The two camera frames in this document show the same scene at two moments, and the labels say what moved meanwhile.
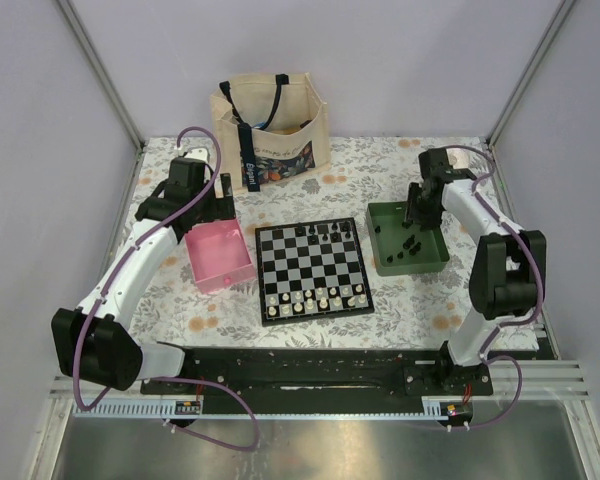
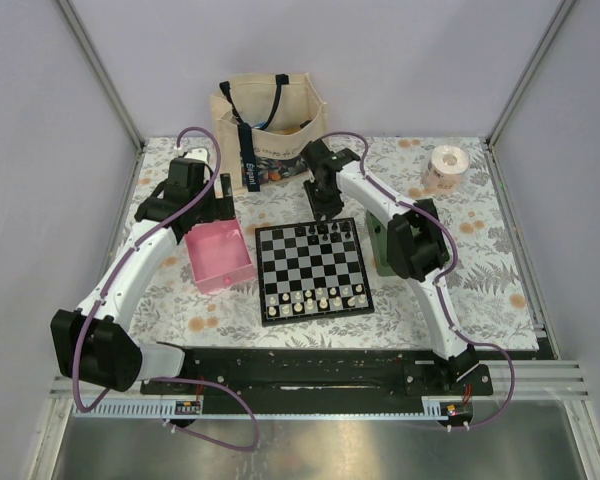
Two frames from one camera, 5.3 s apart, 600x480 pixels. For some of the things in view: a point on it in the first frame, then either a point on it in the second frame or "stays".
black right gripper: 431,222 to 329,211
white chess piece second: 272,310 stays
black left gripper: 221,208 stays
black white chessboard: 311,271 stays
